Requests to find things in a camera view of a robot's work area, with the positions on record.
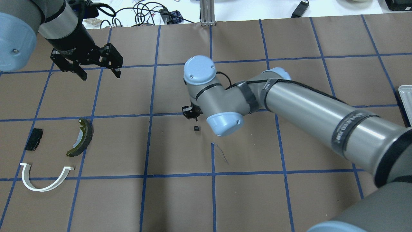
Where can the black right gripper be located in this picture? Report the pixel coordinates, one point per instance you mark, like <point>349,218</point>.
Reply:
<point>190,112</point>

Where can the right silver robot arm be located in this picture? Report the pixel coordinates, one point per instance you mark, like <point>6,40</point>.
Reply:
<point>378,146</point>

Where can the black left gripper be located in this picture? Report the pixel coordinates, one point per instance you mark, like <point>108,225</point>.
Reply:
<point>73,41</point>

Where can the black brake pad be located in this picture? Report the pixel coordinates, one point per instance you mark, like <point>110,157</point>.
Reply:
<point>34,139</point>

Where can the aluminium frame post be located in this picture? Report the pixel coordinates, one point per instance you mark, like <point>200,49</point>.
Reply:
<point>207,13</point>

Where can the black power adapter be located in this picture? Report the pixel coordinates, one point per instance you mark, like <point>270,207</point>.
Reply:
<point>300,9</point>

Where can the silver metal tray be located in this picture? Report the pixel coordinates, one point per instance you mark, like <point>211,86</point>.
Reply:
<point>405,92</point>

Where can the olive green brake shoe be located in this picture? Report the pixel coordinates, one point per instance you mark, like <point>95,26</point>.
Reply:
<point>83,140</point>

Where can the white curved plastic part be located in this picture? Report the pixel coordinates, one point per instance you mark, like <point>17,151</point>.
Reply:
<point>54,182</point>

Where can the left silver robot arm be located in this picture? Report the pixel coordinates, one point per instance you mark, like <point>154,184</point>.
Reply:
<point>60,22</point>

